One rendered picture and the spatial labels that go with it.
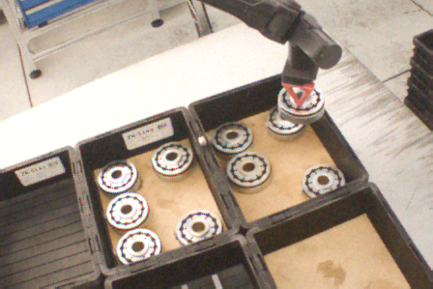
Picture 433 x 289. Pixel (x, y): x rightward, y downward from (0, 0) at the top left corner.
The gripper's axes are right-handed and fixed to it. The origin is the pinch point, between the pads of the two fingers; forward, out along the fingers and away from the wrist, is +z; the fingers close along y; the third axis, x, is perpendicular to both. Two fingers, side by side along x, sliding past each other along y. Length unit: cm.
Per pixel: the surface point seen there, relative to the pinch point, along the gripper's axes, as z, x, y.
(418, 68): 53, -33, 83
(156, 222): 22.3, 27.3, -26.0
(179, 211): 22.0, 23.1, -21.5
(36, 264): 24, 52, -46
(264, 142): 21.0, 9.6, 2.9
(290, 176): 20.8, 0.7, -6.2
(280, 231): 14.2, -2.0, -25.9
